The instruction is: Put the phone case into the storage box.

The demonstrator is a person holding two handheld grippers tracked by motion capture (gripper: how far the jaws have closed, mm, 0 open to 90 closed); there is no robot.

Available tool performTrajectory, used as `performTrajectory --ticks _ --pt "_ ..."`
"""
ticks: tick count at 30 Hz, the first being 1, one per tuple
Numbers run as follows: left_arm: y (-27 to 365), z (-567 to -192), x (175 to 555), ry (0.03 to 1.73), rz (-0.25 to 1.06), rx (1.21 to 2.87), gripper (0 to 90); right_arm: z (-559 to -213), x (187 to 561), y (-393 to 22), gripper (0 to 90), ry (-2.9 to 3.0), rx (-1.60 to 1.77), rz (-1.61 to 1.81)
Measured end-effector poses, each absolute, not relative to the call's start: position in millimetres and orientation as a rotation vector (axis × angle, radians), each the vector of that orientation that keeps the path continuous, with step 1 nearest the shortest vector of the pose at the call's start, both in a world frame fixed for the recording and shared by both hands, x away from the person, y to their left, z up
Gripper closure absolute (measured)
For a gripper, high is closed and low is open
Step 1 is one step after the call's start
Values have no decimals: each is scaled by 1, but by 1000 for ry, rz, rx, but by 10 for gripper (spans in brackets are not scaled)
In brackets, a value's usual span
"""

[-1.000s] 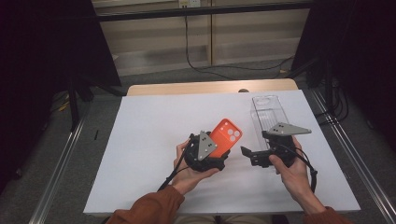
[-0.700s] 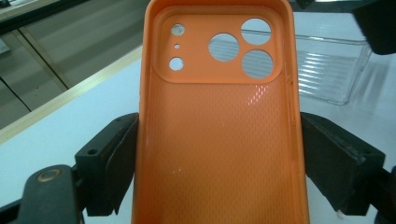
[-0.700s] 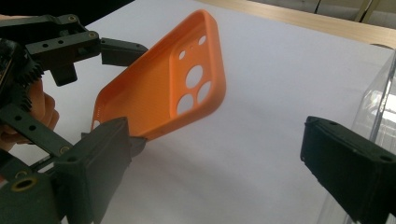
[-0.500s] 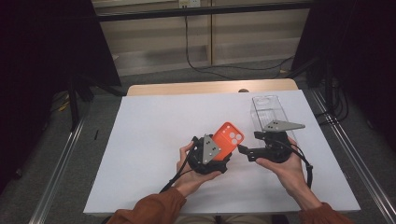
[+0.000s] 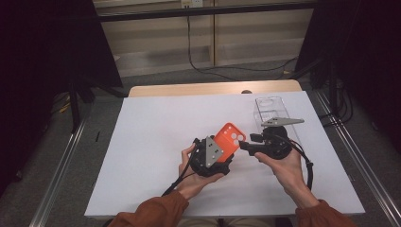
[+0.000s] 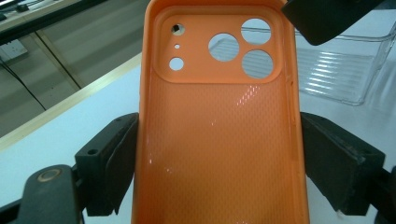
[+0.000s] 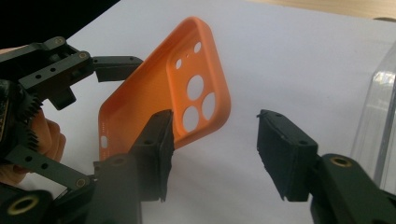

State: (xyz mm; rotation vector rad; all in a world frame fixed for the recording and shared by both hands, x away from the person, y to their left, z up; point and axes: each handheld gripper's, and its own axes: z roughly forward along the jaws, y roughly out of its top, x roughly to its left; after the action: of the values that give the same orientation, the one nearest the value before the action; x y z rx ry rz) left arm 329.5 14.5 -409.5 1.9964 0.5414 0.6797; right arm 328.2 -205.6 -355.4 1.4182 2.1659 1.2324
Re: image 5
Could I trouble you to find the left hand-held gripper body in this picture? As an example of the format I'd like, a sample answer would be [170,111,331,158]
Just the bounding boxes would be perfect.
[188,135,236,178]

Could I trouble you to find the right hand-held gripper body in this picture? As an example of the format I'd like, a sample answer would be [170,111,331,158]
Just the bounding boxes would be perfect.
[260,116,305,160]

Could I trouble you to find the orange phone case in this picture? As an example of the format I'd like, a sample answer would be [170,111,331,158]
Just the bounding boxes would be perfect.
[213,122,247,164]

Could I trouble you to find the clear plastic box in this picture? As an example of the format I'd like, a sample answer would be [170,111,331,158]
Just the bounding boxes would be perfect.
[253,96,302,146]

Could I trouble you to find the person's right hand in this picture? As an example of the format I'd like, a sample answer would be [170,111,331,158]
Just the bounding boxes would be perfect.
[253,148,311,200]

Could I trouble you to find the person's left hand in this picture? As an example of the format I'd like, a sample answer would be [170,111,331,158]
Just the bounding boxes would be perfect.
[177,144,225,201]

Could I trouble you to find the white table sheet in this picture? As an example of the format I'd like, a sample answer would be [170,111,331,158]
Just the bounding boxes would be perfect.
[84,91,366,218]

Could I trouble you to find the wooden table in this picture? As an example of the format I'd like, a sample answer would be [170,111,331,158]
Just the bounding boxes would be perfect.
[128,79,303,98]

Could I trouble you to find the black curtain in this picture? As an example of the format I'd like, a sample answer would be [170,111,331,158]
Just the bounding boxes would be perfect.
[296,0,401,152]
[0,0,124,197]

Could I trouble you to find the black metal stand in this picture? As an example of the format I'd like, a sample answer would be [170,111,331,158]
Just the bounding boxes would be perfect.
[67,81,96,133]

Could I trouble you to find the right hand-held gripper cable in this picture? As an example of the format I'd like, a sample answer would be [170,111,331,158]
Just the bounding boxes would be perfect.
[273,134,315,191]

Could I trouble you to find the hand-held gripper cable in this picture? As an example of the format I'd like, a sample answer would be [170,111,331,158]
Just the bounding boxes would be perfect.
[161,143,201,197]
[273,134,315,191]

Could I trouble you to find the left hand-held gripper cable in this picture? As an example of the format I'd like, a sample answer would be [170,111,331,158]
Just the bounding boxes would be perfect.
[161,143,201,197]

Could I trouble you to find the black floor cables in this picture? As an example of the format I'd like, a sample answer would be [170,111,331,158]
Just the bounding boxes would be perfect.
[318,79,354,127]

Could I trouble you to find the aluminium floor rail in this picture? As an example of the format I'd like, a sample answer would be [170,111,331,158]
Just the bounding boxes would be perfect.
[29,117,88,227]
[315,91,401,226]

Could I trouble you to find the black wall cable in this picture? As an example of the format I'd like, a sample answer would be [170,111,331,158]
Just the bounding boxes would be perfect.
[186,8,299,82]

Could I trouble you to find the white wall socket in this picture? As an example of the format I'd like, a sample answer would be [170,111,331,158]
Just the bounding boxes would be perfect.
[181,0,203,9]

